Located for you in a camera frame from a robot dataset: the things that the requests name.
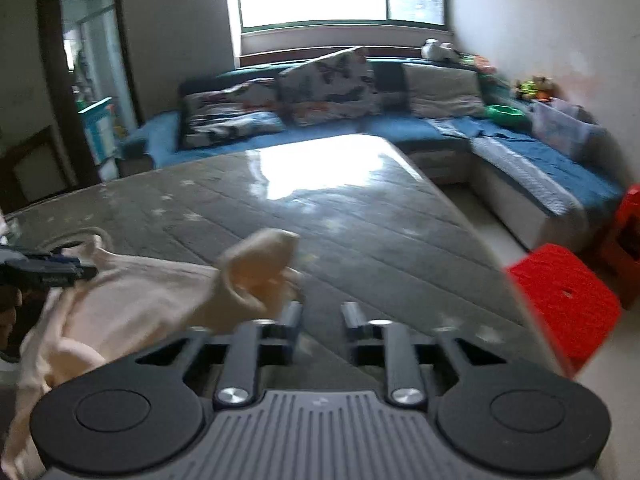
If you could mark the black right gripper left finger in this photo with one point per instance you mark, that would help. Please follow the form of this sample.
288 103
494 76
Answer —
254 345

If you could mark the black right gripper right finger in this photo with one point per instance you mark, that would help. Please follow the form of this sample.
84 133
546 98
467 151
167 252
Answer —
387 345

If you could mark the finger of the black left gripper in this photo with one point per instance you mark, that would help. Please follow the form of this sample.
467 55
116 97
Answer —
54 271

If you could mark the cream sweatshirt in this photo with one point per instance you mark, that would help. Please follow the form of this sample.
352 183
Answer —
134 302

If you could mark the blue white small cabinet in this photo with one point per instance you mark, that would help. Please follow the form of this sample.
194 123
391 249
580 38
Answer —
98 122

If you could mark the red plastic stool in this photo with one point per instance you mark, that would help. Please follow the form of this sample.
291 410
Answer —
575 310
620 248

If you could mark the blue sectional sofa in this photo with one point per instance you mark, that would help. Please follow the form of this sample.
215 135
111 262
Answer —
539 194

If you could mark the butterfly pillow lying flat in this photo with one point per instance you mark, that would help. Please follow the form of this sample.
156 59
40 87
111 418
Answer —
218 117

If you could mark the grey plain cushion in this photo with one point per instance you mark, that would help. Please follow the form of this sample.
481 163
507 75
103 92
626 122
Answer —
443 92

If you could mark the butterfly pillow upright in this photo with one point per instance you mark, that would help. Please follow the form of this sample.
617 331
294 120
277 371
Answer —
333 87

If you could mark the green plastic bowl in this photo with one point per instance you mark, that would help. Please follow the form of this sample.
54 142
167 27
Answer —
507 116

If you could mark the clear plastic storage box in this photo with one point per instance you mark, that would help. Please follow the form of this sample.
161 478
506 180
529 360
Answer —
566 128

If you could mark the panda plush toy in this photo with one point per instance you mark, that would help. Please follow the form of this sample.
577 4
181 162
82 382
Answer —
436 51

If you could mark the colourful plush toys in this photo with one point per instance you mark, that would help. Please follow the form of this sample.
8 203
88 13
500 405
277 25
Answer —
537 88

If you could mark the dark wooden door frame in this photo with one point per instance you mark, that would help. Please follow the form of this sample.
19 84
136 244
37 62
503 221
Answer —
50 37

